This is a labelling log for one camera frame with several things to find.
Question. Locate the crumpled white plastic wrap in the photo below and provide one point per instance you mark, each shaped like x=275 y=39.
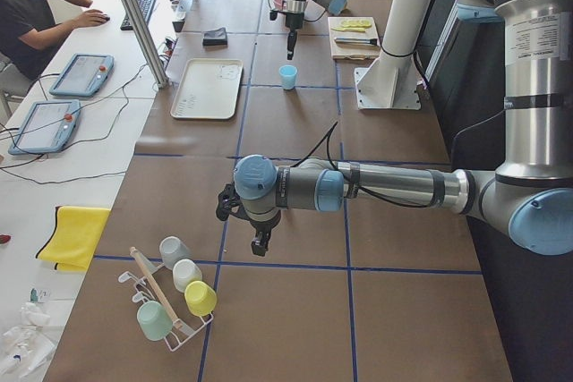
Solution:
x=25 y=347

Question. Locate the aluminium frame post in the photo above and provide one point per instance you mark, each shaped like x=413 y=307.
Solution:
x=145 y=41

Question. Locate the mint green plastic cup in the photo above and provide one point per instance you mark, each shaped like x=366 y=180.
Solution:
x=154 y=321

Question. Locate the white wire cup rack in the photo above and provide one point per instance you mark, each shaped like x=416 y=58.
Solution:
x=192 y=325

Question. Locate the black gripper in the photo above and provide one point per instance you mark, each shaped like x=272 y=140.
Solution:
x=262 y=224
x=293 y=21

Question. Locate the blue teach pendant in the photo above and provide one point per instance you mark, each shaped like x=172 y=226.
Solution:
x=83 y=76
x=46 y=128

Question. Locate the cream bear tray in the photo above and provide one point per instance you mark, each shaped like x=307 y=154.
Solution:
x=208 y=89

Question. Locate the grey plastic cup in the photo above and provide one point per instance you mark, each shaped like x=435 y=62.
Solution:
x=172 y=249

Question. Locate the yellow plastic cup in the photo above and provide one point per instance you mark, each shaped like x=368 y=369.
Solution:
x=200 y=298

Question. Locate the light blue plastic cup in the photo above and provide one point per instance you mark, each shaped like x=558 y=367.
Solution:
x=288 y=74

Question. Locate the wooden cutting board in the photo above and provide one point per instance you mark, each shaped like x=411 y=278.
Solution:
x=352 y=53

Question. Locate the black keyboard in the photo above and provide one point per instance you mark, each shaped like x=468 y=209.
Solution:
x=146 y=7

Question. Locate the far blue teach pendant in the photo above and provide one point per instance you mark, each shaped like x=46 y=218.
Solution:
x=83 y=76

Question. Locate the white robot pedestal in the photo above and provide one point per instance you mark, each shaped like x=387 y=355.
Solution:
x=390 y=81

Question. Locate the seated person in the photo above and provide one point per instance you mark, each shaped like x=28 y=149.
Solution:
x=30 y=36

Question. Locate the yellow cloth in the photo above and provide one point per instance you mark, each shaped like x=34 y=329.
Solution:
x=77 y=232

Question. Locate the lemon slices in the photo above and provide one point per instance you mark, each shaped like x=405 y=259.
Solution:
x=355 y=25

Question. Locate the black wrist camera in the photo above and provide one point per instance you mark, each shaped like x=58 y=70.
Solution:
x=229 y=204

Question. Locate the white plastic cup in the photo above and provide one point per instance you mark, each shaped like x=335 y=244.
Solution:
x=184 y=272

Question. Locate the near blue teach pendant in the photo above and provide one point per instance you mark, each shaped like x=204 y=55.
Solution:
x=46 y=128

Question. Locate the wooden rack handle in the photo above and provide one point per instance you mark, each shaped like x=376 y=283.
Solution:
x=144 y=266

